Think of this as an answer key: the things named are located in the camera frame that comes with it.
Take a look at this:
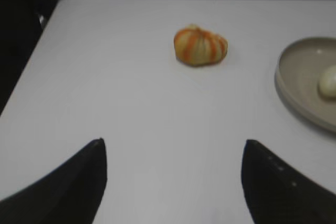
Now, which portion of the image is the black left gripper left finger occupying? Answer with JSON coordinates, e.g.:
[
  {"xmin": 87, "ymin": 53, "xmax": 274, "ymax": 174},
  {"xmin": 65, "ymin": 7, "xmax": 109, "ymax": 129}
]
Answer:
[{"xmin": 1, "ymin": 138, "xmax": 107, "ymax": 223}]

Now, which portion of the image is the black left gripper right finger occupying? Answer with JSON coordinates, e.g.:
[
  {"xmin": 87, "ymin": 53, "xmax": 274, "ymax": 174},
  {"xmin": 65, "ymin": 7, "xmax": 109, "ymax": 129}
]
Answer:
[{"xmin": 241, "ymin": 140, "xmax": 335, "ymax": 223}]

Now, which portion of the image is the white egg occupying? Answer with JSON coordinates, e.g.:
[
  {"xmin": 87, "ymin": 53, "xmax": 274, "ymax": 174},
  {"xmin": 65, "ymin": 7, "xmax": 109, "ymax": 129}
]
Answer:
[{"xmin": 318, "ymin": 65, "xmax": 335, "ymax": 99}]

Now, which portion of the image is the dark object beside table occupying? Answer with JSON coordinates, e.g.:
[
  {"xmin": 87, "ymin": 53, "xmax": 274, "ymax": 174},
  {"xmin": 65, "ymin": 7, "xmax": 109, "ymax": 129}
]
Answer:
[{"xmin": 1, "ymin": 0, "xmax": 58, "ymax": 109}]

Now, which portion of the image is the beige round plate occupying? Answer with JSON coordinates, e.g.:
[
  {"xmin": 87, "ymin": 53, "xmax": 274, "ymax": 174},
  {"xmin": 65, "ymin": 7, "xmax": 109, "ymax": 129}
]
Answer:
[{"xmin": 275, "ymin": 37, "xmax": 335, "ymax": 133}]

